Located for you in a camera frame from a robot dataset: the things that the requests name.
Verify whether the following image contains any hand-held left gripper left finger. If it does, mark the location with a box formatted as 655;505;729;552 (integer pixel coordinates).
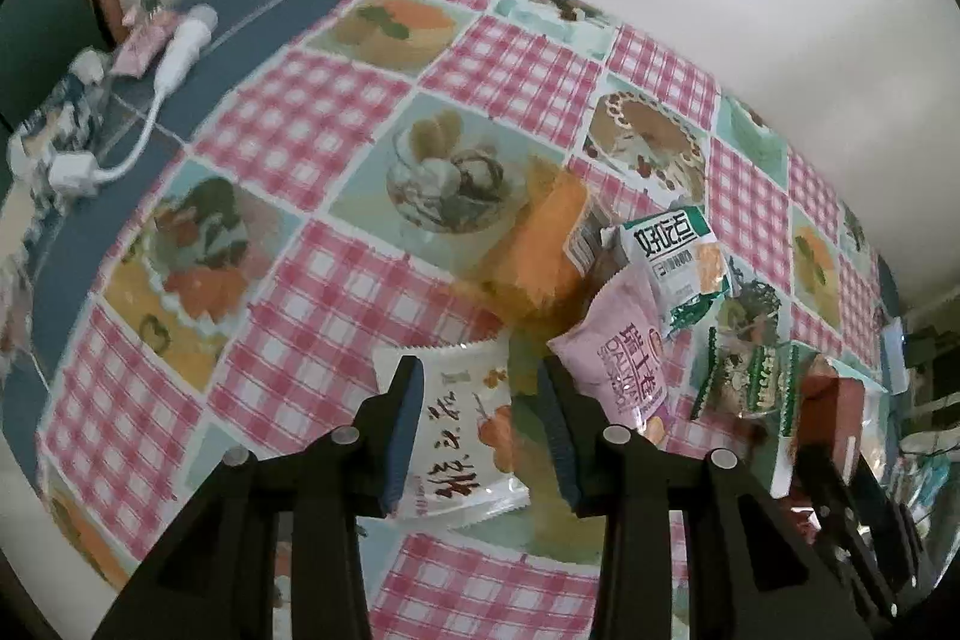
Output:
94;355;427;640

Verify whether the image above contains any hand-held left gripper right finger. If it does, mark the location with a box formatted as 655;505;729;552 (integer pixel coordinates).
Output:
540;356;875;640

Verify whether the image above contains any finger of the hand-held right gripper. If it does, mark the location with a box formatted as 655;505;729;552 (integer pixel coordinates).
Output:
855;456;922;588
793;441;901;620

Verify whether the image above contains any white snack packet black script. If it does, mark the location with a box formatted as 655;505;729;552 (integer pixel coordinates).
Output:
375;340;530;528

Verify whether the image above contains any red-brown packet with white stripe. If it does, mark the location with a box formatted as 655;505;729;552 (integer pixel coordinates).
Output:
772;351;890;498

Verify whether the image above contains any dark green foil snack packet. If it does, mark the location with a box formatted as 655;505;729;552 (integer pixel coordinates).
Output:
666;287;732;338

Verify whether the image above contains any orange snack packet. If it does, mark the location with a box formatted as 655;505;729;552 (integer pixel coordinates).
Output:
457;156;601;326

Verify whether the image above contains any pink snack packet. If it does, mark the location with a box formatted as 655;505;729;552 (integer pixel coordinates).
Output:
547;269;676;453

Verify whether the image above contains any clear green-edged snack packet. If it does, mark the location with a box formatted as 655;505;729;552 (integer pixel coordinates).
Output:
690;302;800;438

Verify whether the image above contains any light blue box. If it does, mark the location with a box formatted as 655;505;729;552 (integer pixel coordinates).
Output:
881;314;910;390

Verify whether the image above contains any checked printed tablecloth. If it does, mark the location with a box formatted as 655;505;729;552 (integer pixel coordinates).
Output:
34;0;901;640

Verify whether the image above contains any white and green snack packet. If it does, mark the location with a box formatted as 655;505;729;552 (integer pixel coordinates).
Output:
619;206;732;326

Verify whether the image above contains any small pink sachet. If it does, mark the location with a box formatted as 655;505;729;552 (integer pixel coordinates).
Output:
112;0;185;79

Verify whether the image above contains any blue floral cloth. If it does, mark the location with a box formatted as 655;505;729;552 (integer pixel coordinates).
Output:
6;51;110;281

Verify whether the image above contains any white plug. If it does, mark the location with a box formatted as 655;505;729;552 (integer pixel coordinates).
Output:
71;49;107;85

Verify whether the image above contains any dark teal cabinet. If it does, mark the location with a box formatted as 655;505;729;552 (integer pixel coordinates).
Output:
0;0;102;109

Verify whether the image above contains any white adapter cable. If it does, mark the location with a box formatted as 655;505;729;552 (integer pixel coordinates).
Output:
49;5;220;193

